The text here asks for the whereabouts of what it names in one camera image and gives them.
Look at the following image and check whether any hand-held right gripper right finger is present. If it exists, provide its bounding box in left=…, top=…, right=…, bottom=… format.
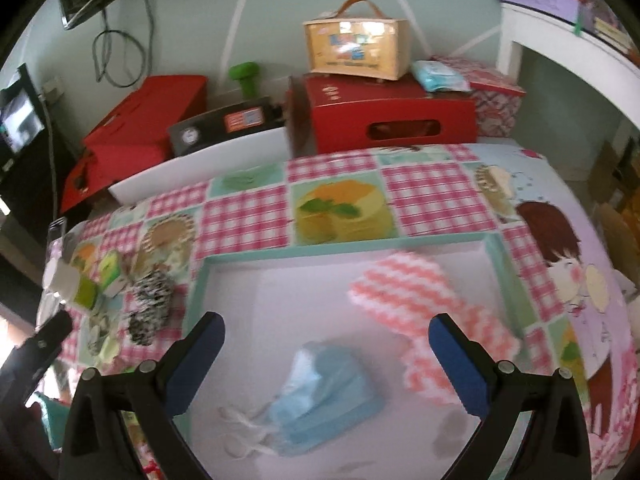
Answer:
left=428, top=313, right=593, bottom=480

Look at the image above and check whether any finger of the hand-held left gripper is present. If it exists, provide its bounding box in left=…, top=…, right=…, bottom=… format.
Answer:
left=0, top=310, right=74, bottom=413

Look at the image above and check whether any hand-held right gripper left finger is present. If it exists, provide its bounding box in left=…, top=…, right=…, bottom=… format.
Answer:
left=59, top=311, right=226, bottom=480

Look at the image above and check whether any pink white chevron cloth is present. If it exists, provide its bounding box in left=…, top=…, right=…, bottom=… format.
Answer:
left=348, top=250, right=523, bottom=406

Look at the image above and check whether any white tray with teal rim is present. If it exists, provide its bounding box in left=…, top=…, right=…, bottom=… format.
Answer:
left=186, top=234, right=543, bottom=480

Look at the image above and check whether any blue face mask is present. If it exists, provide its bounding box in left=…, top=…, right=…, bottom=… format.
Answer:
left=217, top=341, right=387, bottom=460

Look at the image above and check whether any white pill bottle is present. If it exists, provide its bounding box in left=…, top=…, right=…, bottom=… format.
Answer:
left=46, top=261, right=81, bottom=307

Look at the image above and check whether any green white small box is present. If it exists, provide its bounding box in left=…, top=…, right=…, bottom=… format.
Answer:
left=99, top=252, right=124, bottom=297
left=74, top=277, right=99, bottom=312

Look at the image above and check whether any black white patterned scrunchie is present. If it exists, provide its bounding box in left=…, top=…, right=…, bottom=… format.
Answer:
left=127, top=269, right=176, bottom=346

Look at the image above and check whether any white board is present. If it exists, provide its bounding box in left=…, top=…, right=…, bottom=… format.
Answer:
left=108, top=126, right=293, bottom=204

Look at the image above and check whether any black phone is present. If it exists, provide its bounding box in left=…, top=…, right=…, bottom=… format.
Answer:
left=0, top=82, right=46, bottom=156

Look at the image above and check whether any black device with orange label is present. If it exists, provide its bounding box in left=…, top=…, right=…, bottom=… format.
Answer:
left=167, top=97, right=288, bottom=157

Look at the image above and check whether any red cardboard box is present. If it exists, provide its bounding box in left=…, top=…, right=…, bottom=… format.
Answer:
left=60, top=75, right=208, bottom=213

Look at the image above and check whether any pink patterned box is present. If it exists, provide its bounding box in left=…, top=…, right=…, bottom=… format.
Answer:
left=430, top=55, right=527, bottom=138

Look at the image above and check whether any green plastic object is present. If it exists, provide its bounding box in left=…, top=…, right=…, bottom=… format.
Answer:
left=229, top=61, right=271, bottom=101

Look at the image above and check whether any blue wet wipes pack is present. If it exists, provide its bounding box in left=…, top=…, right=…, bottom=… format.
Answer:
left=411, top=60, right=472, bottom=93

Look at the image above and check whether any white desk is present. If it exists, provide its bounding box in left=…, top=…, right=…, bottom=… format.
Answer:
left=497, top=0, right=640, bottom=161

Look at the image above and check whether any red box with handle slot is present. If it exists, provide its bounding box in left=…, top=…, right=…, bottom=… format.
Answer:
left=287, top=74, right=478, bottom=158

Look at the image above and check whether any black cable loop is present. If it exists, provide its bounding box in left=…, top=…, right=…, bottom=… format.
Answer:
left=92, top=0, right=153, bottom=86

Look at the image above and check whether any yellow bag with brown handle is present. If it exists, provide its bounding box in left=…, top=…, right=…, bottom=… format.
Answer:
left=303, top=0, right=412, bottom=82

